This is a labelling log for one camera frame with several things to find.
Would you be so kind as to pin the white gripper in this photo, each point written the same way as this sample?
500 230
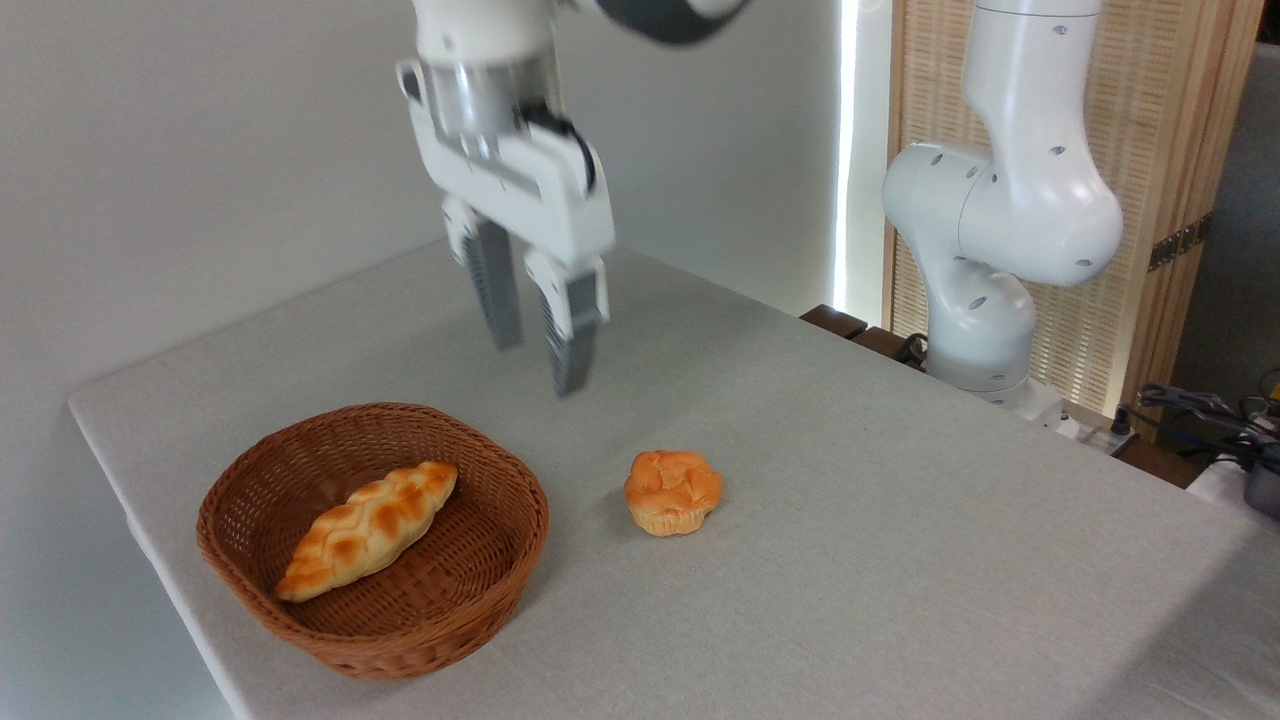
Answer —
540 190

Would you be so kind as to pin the round muffin bread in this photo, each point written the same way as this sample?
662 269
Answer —
672 492

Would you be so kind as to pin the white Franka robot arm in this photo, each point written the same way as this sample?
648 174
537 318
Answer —
1020 200

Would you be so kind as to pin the braided bread loaf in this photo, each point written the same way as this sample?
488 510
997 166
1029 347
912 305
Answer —
365 528

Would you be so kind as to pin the brown wicker basket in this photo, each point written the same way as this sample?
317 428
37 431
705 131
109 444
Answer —
450 625

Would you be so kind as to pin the grey tablecloth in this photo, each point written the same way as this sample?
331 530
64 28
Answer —
850 560

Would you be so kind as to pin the black metal hinge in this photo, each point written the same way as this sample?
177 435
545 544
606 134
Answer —
1180 243

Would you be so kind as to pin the wooden slatted screen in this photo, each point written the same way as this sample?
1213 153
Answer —
1160 100

